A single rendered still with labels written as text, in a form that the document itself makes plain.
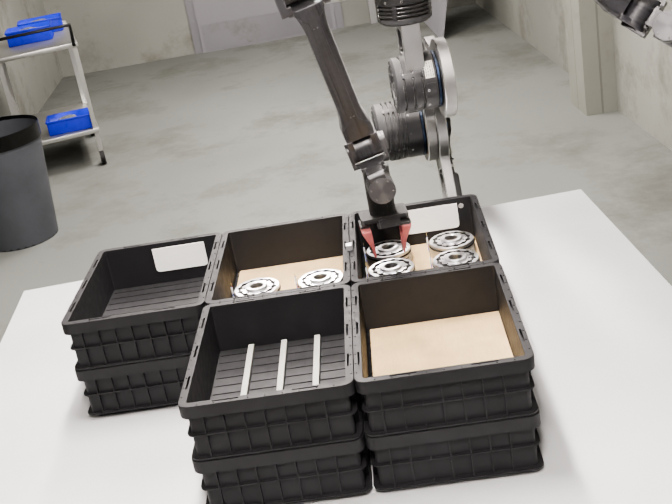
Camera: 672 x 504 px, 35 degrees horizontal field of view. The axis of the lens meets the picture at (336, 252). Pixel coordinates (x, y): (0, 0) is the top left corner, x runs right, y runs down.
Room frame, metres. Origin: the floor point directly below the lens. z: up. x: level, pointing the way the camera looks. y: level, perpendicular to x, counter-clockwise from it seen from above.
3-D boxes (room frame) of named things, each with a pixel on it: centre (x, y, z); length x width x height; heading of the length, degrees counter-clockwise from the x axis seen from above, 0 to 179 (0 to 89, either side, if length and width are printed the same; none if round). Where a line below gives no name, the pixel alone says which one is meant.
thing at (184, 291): (2.16, 0.42, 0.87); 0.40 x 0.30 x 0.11; 176
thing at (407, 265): (2.12, -0.11, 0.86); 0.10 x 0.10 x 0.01
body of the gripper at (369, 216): (2.13, -0.11, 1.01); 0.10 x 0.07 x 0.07; 92
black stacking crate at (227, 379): (1.74, 0.14, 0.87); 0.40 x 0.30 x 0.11; 176
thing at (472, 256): (2.11, -0.25, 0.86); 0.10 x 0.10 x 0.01
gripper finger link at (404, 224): (2.13, -0.13, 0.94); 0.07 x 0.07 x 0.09; 2
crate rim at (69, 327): (2.16, 0.42, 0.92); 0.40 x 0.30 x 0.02; 176
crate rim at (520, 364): (1.72, -0.15, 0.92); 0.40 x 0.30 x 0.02; 176
